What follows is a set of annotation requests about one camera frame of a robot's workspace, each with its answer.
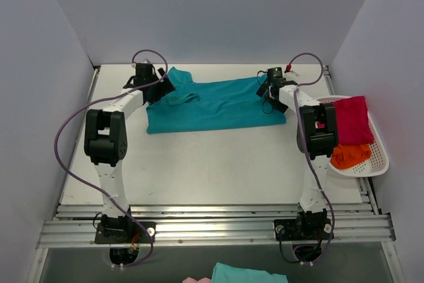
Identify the aluminium rail frame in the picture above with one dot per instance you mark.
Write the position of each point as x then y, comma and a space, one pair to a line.
213, 187

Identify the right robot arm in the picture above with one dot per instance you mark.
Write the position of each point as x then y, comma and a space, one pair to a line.
317, 136

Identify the orange t-shirt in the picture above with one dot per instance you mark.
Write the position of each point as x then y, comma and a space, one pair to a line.
346, 156

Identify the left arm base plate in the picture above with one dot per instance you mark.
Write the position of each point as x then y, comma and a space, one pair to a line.
133, 234

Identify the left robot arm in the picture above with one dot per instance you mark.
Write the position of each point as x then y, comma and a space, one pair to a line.
105, 138

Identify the white plastic basket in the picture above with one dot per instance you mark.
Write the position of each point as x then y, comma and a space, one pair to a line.
376, 165

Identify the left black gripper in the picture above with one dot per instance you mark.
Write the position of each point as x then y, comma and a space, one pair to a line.
162, 85

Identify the magenta t-shirt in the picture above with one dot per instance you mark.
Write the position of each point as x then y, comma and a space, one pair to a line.
352, 121

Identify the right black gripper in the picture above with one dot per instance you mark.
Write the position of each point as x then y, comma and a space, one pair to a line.
269, 96

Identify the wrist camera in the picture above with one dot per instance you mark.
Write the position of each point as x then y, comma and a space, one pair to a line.
146, 61
291, 75

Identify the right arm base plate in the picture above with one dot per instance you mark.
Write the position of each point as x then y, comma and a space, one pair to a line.
301, 230

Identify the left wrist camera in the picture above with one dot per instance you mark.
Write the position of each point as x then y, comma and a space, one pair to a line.
146, 61

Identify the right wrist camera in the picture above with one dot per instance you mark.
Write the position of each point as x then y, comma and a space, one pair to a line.
291, 75

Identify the folded mint t-shirt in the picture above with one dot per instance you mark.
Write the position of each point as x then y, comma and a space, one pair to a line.
225, 273

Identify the teal t-shirt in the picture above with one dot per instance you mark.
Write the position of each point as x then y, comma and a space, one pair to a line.
209, 106

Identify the folded pink t-shirt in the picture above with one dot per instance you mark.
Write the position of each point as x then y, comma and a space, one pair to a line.
194, 280

